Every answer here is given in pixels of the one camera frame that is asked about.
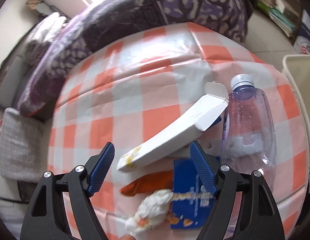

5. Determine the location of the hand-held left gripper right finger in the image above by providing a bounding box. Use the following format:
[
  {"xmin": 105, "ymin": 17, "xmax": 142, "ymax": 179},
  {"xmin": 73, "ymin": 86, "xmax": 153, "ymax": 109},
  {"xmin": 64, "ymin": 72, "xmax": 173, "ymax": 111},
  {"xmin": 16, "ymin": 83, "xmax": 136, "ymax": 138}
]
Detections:
[{"xmin": 189, "ymin": 141, "xmax": 286, "ymax": 240}]

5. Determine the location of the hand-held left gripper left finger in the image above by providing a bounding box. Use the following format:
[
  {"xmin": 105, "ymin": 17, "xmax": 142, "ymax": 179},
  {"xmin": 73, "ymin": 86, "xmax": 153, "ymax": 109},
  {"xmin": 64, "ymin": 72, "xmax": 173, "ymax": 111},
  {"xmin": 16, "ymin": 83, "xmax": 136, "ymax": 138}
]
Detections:
[{"xmin": 20, "ymin": 142, "xmax": 115, "ymax": 240}]

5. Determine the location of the long white carton box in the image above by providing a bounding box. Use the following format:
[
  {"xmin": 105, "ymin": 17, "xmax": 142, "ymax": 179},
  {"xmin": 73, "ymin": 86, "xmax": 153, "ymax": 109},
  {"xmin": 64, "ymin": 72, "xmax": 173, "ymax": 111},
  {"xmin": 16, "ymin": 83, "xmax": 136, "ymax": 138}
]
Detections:
[{"xmin": 117, "ymin": 82, "xmax": 229, "ymax": 173}]

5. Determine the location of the blue biscuit box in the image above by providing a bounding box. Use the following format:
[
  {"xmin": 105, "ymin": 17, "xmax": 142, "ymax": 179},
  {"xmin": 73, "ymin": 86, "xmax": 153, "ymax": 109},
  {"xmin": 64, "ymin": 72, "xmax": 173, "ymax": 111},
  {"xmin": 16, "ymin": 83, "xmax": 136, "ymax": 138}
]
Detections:
[{"xmin": 170, "ymin": 158, "xmax": 221, "ymax": 237}]

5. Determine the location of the white foam piece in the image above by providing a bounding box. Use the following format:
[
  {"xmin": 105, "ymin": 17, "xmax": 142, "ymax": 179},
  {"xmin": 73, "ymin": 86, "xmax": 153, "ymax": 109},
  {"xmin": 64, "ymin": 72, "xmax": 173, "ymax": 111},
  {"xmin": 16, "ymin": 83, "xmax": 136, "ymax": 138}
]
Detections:
[{"xmin": 230, "ymin": 134, "xmax": 264, "ymax": 157}]

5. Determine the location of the orange snack wrapper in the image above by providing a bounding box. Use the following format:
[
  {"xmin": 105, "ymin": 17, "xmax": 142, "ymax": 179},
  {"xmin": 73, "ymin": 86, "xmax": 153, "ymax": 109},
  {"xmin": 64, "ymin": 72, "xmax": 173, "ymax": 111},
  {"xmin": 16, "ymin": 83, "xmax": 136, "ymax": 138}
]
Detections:
[{"xmin": 120, "ymin": 170, "xmax": 174, "ymax": 197}]

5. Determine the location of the white tissue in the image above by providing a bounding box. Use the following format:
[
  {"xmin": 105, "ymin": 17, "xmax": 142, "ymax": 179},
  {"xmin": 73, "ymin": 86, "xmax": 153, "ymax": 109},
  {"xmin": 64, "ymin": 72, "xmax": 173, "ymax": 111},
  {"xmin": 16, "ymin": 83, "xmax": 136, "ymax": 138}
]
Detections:
[{"xmin": 125, "ymin": 189, "xmax": 174, "ymax": 236}]

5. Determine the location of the clear plastic bottle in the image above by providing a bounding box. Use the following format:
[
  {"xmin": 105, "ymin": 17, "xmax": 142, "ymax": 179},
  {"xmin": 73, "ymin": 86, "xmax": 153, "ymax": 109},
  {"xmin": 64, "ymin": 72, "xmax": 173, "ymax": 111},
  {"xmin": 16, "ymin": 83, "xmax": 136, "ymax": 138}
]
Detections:
[{"xmin": 220, "ymin": 74, "xmax": 279, "ymax": 193}]

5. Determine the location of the cream plastic waste bin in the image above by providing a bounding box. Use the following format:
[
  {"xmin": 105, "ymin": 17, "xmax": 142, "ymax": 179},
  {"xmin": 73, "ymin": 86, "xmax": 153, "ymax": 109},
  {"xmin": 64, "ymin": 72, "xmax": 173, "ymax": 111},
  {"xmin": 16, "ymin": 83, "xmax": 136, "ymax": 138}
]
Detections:
[{"xmin": 282, "ymin": 54, "xmax": 310, "ymax": 160}]

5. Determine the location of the black box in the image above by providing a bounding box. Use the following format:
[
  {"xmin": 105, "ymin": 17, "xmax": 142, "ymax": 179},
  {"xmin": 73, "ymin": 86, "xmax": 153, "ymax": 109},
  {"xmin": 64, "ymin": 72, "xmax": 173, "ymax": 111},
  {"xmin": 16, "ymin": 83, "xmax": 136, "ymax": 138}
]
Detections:
[{"xmin": 17, "ymin": 180, "xmax": 33, "ymax": 202}]

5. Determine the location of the grey checked cushion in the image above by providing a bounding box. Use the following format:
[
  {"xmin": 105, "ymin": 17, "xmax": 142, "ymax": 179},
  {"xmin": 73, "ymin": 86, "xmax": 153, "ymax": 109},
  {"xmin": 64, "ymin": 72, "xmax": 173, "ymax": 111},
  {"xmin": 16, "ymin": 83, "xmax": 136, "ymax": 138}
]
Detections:
[{"xmin": 0, "ymin": 107, "xmax": 44, "ymax": 183}]

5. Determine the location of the orange checked tablecloth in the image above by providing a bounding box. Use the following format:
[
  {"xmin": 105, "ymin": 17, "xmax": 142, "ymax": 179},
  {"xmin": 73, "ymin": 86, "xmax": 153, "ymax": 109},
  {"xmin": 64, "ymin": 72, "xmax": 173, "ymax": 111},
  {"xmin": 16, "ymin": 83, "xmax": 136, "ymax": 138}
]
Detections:
[{"xmin": 46, "ymin": 22, "xmax": 309, "ymax": 240}]

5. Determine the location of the stack of pillows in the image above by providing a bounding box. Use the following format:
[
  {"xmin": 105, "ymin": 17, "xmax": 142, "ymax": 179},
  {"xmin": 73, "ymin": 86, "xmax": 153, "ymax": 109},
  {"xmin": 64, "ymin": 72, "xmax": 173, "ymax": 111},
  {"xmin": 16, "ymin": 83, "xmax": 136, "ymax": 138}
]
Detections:
[{"xmin": 25, "ymin": 12, "xmax": 70, "ymax": 65}]

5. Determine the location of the blue white cardboard box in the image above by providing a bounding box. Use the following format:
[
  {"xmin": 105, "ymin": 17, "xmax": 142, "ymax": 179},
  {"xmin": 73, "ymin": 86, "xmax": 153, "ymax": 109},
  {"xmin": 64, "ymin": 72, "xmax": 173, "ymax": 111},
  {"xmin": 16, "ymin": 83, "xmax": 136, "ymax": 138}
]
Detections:
[{"xmin": 293, "ymin": 9, "xmax": 310, "ymax": 58}]

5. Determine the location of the black coat rack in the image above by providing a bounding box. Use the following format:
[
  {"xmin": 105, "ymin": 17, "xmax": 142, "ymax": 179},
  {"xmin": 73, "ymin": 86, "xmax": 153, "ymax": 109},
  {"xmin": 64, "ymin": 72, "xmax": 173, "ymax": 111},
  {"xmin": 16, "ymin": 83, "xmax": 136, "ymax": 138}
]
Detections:
[{"xmin": 32, "ymin": 2, "xmax": 70, "ymax": 20}]

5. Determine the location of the stack of papers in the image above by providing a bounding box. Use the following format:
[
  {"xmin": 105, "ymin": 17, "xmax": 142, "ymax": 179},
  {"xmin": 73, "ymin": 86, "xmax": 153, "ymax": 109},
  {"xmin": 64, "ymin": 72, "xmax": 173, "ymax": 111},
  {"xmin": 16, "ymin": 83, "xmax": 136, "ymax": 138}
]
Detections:
[{"xmin": 253, "ymin": 0, "xmax": 296, "ymax": 38}]

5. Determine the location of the patterned bag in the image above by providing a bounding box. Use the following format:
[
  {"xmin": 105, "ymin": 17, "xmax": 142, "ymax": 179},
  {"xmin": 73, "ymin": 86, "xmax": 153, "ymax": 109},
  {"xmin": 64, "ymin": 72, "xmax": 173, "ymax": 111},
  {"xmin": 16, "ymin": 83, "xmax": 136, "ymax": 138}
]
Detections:
[{"xmin": 26, "ymin": 0, "xmax": 44, "ymax": 12}]

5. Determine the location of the wooden bookshelf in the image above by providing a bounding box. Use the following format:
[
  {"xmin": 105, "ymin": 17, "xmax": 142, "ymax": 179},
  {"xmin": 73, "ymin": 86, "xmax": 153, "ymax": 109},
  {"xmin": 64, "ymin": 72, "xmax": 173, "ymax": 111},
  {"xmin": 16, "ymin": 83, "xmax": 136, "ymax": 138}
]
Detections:
[{"xmin": 252, "ymin": 0, "xmax": 303, "ymax": 45}]

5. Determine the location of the white tissue box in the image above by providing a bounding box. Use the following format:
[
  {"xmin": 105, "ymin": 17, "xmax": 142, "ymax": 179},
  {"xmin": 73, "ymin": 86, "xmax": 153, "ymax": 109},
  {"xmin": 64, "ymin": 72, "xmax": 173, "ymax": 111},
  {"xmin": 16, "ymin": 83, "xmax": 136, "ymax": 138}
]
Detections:
[{"xmin": 275, "ymin": 0, "xmax": 293, "ymax": 14}]

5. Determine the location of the dark wooden bed frame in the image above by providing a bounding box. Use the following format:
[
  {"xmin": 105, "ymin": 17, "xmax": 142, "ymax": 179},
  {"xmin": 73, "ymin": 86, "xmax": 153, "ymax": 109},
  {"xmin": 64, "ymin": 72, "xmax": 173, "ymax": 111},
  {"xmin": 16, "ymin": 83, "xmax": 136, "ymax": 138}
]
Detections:
[{"xmin": 0, "ymin": 52, "xmax": 30, "ymax": 108}]

